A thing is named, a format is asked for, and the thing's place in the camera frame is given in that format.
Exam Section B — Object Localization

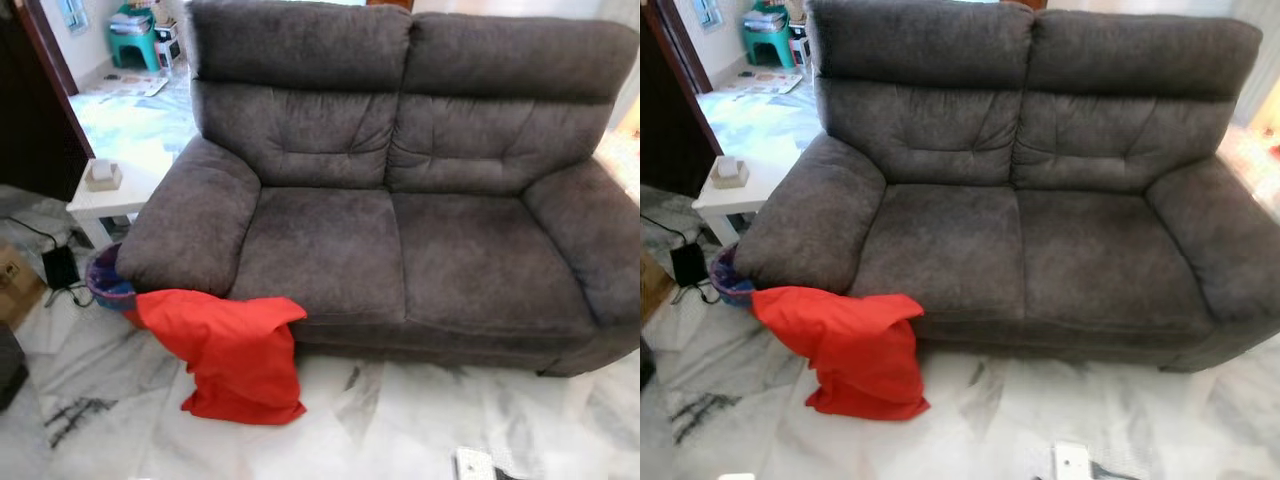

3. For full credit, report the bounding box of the red pillow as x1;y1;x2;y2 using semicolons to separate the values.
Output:
125;288;309;427
750;285;931;422

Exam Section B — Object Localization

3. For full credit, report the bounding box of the grey two-seat fabric sofa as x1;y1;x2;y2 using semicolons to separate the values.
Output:
733;0;1280;376
115;0;641;379

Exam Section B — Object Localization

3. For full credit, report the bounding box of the black power adapter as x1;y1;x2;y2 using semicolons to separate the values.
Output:
670;242;709;288
42;245;81;291

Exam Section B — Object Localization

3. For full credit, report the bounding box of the blue and orange waste bin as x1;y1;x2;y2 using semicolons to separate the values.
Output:
85;243;138;311
710;243;758;307

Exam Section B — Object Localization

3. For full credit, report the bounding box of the dark brown wooden door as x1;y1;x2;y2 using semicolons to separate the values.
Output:
640;0;723;198
0;0;91;201

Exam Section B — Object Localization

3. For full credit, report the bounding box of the patterned floor mat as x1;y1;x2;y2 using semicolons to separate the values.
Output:
728;68;801;96
95;72;169;99

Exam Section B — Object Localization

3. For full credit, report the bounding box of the brown cardboard box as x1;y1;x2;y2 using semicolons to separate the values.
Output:
640;248;676;323
0;240;48;331

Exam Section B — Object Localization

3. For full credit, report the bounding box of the black floor cable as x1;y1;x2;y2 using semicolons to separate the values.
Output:
5;215;96;309
642;211;723;305

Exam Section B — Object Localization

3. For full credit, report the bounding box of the green plastic stool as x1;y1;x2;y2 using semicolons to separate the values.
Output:
108;8;161;73
742;8;793;69

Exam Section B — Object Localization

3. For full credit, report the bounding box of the white side table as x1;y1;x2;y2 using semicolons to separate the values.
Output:
692;155;801;248
66;155;176;251

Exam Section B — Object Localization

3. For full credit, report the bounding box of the beige tissue box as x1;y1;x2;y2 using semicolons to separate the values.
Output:
710;155;751;190
84;158;124;193

